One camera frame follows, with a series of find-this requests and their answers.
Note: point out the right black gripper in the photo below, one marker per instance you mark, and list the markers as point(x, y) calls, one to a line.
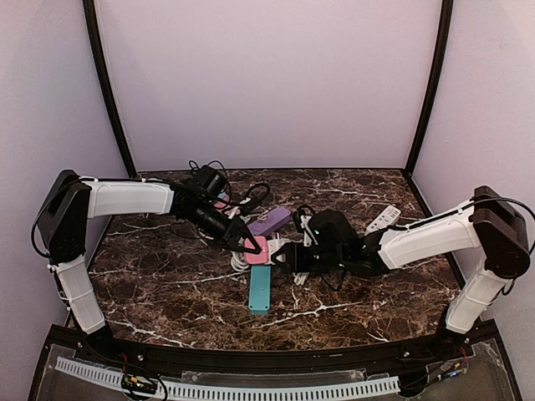
point(298, 256)

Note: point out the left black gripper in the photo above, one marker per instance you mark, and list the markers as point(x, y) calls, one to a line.
point(232, 230)

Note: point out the white cube socket adapter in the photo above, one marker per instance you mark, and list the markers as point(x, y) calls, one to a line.
point(273, 246)

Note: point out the pink plug adapter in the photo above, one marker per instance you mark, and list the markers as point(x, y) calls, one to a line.
point(258, 251)

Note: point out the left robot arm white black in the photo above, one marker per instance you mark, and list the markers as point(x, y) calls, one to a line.
point(72, 220)

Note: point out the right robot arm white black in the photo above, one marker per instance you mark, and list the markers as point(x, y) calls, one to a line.
point(487, 222)

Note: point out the teal power strip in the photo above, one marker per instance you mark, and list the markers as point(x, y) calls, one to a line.
point(259, 302)

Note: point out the pink power strip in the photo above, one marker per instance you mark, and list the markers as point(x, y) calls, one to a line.
point(221, 204)

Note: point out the purple power strip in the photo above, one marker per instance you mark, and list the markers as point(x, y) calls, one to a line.
point(272, 221)

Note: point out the white power strip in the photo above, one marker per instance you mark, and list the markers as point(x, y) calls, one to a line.
point(388, 217)

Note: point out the small circuit board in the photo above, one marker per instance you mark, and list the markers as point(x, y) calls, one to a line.
point(138, 384)

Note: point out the white slotted cable duct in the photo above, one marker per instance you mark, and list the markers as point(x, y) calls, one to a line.
point(173, 390)

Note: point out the left black frame post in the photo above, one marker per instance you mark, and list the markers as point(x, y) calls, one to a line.
point(107, 92)

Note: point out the black frame post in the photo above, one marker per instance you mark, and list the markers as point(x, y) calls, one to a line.
point(107, 92)
point(437, 61)

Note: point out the right black frame post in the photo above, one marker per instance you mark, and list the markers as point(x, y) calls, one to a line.
point(437, 61)

